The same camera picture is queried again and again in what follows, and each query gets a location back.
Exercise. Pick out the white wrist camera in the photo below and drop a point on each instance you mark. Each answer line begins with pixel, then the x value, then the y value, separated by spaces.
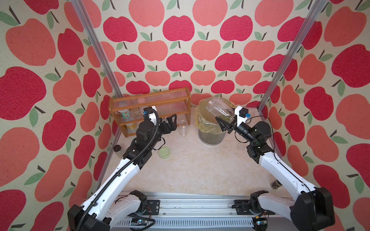
pixel 242 114
pixel 150 113

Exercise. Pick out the green label cup on shelf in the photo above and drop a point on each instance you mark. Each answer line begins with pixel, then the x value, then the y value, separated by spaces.
pixel 124 113

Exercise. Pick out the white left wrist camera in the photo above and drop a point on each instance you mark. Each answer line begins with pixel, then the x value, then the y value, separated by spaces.
pixel 150 113

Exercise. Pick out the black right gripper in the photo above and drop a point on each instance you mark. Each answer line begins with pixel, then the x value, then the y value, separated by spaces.
pixel 231 125

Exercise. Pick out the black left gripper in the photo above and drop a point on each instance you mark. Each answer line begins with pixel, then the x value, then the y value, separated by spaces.
pixel 173 125

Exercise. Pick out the dark spice jar right side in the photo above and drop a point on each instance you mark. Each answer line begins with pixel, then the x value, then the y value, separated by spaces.
pixel 275 185

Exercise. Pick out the aluminium frame post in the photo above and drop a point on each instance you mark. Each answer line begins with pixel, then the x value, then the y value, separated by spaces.
pixel 96 44
pixel 308 23

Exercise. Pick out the metal mesh trash bin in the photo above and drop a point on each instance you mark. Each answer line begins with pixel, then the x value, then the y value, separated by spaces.
pixel 210 138

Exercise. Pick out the pale green jar lid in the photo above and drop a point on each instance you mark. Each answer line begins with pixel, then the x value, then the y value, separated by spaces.
pixel 164 152

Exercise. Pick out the left aluminium frame post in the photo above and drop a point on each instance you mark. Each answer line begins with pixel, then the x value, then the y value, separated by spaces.
pixel 96 44

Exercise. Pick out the yellow plastic bin liner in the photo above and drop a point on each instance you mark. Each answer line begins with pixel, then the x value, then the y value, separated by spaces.
pixel 205 121

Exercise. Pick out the yellow container lower shelf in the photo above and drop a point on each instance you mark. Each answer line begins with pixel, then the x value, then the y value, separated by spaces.
pixel 131 126

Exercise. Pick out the right aluminium frame post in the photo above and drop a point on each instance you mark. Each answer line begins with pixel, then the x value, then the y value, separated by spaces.
pixel 308 23

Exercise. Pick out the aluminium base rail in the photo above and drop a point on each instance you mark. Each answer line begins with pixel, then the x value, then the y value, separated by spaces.
pixel 200 207

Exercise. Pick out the small black lid spice jar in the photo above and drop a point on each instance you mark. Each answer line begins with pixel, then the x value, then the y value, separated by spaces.
pixel 118 151

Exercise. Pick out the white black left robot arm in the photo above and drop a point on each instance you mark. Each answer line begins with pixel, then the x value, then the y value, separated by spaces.
pixel 121 179

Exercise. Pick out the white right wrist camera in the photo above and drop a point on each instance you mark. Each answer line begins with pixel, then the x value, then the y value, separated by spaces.
pixel 242 114

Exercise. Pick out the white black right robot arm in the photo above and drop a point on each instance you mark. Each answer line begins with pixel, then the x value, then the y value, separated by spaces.
pixel 289 173

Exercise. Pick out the clear jar with mung beans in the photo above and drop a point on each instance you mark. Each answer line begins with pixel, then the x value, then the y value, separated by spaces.
pixel 183 128

